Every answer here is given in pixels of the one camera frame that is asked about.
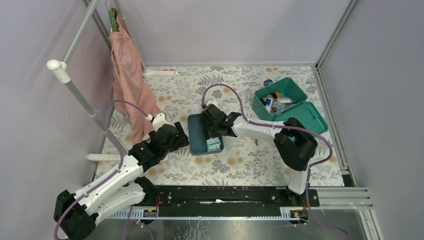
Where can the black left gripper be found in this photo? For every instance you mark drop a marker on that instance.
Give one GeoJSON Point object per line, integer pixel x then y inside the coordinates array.
{"type": "Point", "coordinates": [178, 136]}

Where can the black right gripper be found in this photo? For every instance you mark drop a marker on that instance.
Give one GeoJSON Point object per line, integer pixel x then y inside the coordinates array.
{"type": "Point", "coordinates": [209, 133]}

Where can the teal medical gauze packet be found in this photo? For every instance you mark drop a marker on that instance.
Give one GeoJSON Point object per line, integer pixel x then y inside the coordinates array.
{"type": "Point", "coordinates": [213, 144]}

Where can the dark teal divided tray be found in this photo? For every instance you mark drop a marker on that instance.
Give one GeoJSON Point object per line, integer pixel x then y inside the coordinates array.
{"type": "Point", "coordinates": [198, 144]}

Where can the brown orange-cap syrup bottle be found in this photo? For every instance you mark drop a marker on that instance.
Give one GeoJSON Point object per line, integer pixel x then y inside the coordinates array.
{"type": "Point", "coordinates": [272, 96]}

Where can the white gauze pad bag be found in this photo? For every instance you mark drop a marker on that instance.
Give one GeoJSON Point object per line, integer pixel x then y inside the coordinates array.
{"type": "Point", "coordinates": [285, 100]}

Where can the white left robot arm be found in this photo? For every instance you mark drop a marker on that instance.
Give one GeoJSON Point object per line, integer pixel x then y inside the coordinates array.
{"type": "Point", "coordinates": [77, 214]}

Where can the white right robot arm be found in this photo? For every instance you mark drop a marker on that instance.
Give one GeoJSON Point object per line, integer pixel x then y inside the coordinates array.
{"type": "Point", "coordinates": [295, 144]}

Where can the teal medicine kit box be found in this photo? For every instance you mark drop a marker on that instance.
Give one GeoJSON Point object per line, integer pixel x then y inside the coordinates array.
{"type": "Point", "coordinates": [302, 110]}

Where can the pink hanging cloth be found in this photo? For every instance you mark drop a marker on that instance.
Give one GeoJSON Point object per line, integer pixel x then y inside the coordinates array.
{"type": "Point", "coordinates": [129, 84]}

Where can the white rack foot rear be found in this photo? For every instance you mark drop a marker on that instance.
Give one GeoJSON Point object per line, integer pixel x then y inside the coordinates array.
{"type": "Point", "coordinates": [160, 73]}

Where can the dark teal round lid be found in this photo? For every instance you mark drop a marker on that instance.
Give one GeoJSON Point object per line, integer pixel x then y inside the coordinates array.
{"type": "Point", "coordinates": [267, 82]}

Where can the green clothes hanger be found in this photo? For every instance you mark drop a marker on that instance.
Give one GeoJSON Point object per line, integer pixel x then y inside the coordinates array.
{"type": "Point", "coordinates": [112, 16]}

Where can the white clothes rack pole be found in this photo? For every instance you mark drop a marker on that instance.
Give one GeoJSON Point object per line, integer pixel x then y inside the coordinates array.
{"type": "Point", "coordinates": [58, 68]}

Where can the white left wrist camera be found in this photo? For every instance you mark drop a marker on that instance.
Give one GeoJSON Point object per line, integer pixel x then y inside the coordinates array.
{"type": "Point", "coordinates": [157, 121]}

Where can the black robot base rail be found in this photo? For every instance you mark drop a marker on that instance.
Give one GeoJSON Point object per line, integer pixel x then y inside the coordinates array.
{"type": "Point", "coordinates": [226, 201]}

